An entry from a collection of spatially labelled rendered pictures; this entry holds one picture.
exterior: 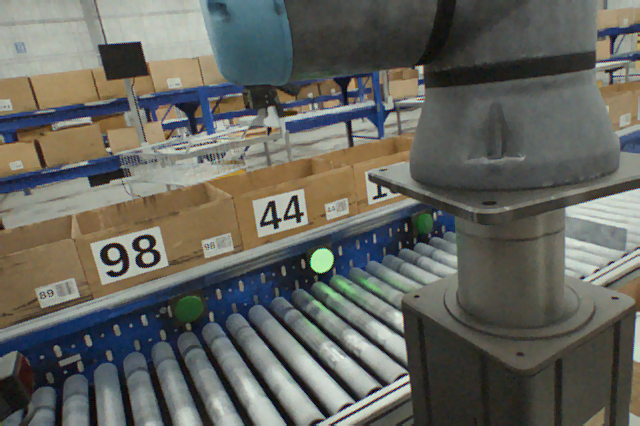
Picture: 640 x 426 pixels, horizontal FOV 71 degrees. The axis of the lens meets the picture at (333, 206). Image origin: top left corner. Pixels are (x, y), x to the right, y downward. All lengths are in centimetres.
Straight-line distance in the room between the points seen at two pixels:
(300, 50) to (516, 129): 18
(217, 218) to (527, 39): 100
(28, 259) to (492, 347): 103
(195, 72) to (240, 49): 552
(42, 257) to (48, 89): 456
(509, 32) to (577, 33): 6
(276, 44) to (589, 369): 41
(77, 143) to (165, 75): 125
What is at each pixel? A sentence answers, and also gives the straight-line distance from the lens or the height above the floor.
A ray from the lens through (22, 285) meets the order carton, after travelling 126.
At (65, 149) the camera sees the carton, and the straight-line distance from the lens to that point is 548.
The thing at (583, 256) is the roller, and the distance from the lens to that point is 145.
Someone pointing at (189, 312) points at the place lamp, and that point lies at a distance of 123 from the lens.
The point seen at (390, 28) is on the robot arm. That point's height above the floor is 136.
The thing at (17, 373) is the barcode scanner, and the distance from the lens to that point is 61.
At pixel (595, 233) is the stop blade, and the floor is 77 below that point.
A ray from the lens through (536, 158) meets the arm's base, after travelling 39.
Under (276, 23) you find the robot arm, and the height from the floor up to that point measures 137.
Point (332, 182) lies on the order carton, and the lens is 138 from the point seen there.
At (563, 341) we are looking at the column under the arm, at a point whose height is 108.
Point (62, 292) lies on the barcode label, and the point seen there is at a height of 93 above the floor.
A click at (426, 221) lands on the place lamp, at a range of 152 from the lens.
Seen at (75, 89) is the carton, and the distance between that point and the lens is 572.
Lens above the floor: 134
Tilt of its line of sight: 17 degrees down
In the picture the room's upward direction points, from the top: 8 degrees counter-clockwise
